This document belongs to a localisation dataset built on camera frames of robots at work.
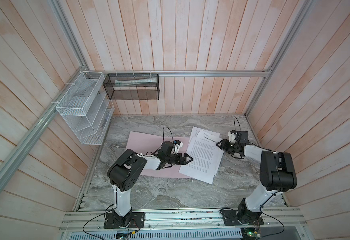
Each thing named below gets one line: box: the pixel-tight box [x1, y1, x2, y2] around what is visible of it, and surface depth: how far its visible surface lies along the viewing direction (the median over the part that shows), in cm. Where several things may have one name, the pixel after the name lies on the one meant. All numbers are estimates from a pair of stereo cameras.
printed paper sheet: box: [179, 136, 224, 185], surface depth 97 cm
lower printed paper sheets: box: [179, 126, 225, 185], surface depth 99 cm
